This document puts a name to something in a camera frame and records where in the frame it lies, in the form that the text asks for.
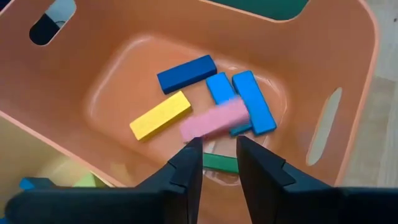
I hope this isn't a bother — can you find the dark blue rectangular block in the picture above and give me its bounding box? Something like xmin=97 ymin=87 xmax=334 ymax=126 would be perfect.
xmin=156 ymin=54 xmax=218 ymax=95

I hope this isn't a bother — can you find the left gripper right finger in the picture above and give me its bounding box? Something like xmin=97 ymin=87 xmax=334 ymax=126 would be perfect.
xmin=235 ymin=135 xmax=338 ymax=224

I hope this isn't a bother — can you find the orange plastic bin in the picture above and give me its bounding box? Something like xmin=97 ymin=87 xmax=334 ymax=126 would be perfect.
xmin=0 ymin=0 xmax=381 ymax=224

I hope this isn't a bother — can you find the yellow plastic bin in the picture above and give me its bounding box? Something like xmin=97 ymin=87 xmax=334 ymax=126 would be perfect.
xmin=0 ymin=115 xmax=127 ymax=218

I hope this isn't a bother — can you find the green rectangular block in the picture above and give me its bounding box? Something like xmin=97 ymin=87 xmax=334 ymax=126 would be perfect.
xmin=202 ymin=152 xmax=240 ymax=175

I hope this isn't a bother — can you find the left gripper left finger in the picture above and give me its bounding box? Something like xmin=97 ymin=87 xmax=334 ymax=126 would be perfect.
xmin=136 ymin=136 xmax=205 ymax=224

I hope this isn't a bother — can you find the teal rectangular block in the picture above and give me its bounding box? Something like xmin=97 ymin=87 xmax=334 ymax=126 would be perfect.
xmin=229 ymin=123 xmax=254 ymax=138

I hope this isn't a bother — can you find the yellow rectangular block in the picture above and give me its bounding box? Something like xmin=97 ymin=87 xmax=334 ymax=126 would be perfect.
xmin=129 ymin=90 xmax=192 ymax=142

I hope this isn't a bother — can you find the teal plastic bin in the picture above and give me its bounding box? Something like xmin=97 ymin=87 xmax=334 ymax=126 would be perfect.
xmin=206 ymin=0 xmax=311 ymax=22

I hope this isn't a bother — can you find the pink rectangular block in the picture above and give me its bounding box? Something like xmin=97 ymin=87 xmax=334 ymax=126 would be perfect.
xmin=179 ymin=97 xmax=251 ymax=143

